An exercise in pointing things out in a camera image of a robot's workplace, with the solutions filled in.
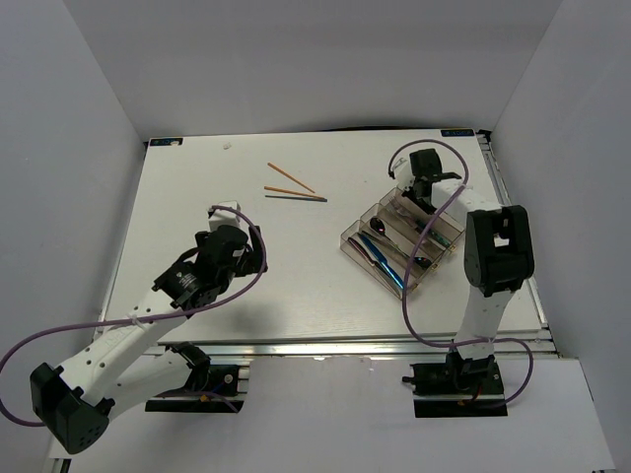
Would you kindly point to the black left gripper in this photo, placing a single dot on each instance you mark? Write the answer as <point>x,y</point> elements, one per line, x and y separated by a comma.
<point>252,260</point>

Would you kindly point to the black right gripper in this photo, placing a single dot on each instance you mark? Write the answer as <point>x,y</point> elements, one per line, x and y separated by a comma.
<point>410,193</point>

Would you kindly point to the green handled silver fork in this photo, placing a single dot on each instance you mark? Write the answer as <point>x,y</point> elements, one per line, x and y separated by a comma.
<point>433,234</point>

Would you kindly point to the dark blue chopstick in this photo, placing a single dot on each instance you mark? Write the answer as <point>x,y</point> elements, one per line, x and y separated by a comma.
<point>297,198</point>

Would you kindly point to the blue knife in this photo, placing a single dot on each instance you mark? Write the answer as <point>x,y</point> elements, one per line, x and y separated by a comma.
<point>381,261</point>

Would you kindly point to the black knife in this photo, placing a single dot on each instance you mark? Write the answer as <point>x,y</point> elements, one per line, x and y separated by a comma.
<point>362,251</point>

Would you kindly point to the pink handled fork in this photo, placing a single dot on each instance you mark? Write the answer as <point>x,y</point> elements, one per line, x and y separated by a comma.
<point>405,215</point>

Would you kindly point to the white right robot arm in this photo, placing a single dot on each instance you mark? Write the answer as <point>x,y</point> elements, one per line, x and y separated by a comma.
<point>497,256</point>

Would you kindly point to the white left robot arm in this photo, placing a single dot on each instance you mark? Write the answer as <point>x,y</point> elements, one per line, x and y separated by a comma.
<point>78,399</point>

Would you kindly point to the right corner marker sticker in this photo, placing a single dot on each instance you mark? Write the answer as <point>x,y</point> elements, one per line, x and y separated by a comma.
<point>457,132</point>

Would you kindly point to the corner marker sticker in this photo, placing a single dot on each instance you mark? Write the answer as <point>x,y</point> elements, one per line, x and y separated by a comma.
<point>165,142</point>
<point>457,132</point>

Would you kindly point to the orange blue-tipped chopstick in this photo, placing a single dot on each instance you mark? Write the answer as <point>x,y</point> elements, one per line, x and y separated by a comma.
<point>282,191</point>

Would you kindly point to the clear compartment utensil tray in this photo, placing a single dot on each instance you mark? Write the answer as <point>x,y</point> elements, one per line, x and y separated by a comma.
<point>405,238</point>

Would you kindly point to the orange chopstick far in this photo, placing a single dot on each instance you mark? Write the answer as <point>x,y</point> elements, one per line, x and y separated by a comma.
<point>291,177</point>

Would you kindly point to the left corner marker sticker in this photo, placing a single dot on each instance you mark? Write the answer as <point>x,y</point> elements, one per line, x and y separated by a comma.
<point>165,142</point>

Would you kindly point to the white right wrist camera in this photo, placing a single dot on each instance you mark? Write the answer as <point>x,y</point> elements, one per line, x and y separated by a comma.
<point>400,171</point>

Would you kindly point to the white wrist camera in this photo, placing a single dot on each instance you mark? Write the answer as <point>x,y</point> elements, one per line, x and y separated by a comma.
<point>400,171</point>
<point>223,214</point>

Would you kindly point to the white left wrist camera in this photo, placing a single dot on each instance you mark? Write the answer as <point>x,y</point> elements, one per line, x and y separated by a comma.
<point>223,214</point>

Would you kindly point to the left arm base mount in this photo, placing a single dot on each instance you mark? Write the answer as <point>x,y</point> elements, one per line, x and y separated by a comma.
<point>211,387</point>

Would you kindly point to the aluminium table frame rail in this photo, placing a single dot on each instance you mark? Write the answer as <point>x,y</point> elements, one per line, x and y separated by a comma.
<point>527,315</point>

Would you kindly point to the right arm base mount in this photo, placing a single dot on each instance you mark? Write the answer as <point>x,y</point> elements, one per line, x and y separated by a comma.
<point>457,388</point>

